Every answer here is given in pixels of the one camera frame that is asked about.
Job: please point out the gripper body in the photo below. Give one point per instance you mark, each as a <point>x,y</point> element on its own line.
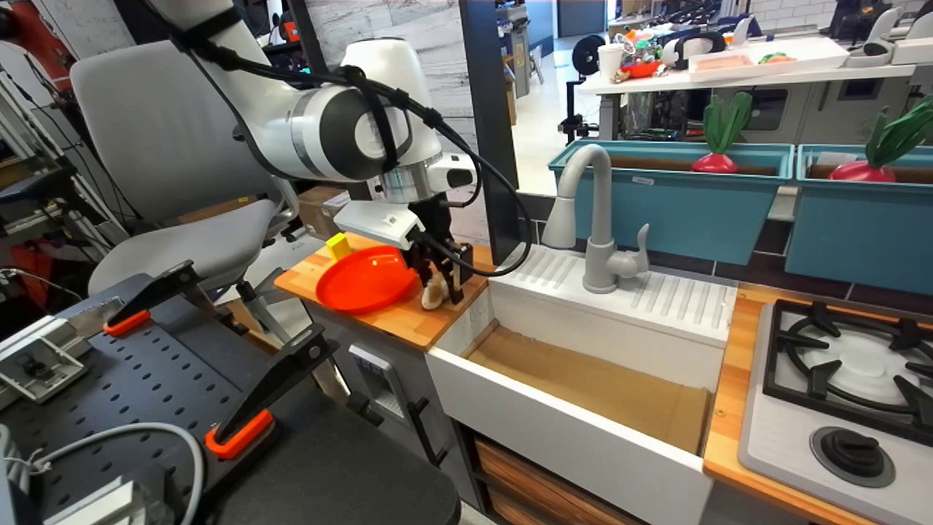
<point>437,219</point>

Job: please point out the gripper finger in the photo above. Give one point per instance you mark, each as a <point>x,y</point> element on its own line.
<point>458,271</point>
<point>418,264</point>

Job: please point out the white fluffy object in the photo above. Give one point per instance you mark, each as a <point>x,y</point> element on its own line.
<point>434,294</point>

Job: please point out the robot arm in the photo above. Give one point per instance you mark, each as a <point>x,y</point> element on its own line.
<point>328,131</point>

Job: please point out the orange plate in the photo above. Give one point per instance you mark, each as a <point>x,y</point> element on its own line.
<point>364,281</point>

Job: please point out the yellow block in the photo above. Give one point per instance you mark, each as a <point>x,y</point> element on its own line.
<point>339,246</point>

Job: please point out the cardboard box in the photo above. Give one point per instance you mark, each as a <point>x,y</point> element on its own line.
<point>319,211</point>

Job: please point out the grey toy tap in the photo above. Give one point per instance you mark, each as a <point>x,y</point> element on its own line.
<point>599,219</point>

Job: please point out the white toy sink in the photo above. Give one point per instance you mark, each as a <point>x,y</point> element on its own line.
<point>583,379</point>

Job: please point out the black clamp with orange pad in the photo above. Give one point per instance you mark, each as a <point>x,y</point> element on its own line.
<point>277,379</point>
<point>157,288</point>

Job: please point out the toy kitchen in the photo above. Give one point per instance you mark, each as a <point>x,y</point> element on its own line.
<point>583,408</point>

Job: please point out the teal planter box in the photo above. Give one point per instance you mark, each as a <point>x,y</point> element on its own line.
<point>678,211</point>
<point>860,226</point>

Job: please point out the wooden drawer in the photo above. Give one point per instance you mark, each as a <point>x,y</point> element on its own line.
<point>539,488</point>

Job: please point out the white paper cup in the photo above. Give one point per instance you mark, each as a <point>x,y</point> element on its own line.
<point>611,62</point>

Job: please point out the grey office chair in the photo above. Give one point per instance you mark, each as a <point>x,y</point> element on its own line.
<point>168,146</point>

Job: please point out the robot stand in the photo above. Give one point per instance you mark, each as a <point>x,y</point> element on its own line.
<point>146,379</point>

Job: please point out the toy radish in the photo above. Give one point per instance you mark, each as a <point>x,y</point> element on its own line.
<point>893,138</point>
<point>721,127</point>

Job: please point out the white headset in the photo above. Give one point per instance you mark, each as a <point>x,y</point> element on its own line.
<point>692,47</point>

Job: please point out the white tray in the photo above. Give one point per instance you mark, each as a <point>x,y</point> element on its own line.
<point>736,64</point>

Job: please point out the white table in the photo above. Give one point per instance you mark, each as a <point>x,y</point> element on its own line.
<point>765,76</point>

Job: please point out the black toy burner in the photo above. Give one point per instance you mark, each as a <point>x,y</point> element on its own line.
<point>853,364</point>

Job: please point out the black stove knob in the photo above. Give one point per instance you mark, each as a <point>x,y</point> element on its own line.
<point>851,456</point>

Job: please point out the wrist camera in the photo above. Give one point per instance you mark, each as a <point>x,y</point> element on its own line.
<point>375,221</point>

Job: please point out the grey metal bracket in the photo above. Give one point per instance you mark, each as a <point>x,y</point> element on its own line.
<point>40,361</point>

